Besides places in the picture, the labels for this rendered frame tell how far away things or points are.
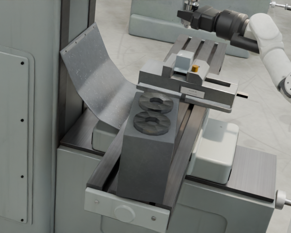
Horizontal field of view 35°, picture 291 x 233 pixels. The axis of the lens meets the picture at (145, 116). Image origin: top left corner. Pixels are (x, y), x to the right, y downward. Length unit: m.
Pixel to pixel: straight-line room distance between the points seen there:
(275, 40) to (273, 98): 2.60
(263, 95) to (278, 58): 2.61
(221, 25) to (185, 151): 0.39
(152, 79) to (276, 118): 2.11
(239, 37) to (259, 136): 2.01
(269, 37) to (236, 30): 0.11
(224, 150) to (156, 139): 0.59
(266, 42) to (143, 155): 0.49
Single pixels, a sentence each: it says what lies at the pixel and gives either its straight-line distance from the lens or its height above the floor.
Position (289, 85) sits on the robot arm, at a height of 1.20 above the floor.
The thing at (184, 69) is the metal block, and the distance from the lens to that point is 1.63.
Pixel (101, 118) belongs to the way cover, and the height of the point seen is 0.87.
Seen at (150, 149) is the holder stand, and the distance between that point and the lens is 1.07.
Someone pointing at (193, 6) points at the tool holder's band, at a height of 1.27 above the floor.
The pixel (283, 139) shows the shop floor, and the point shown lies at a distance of 3.40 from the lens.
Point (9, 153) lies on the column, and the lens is 1.73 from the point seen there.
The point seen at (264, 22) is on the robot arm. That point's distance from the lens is 1.38.
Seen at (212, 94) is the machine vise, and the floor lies 0.97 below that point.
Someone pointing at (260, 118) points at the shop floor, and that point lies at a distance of 3.58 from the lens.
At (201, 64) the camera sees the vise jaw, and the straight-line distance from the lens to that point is 1.67.
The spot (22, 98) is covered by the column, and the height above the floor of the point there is 0.90.
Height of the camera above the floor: 1.69
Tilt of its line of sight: 31 degrees down
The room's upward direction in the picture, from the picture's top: 8 degrees clockwise
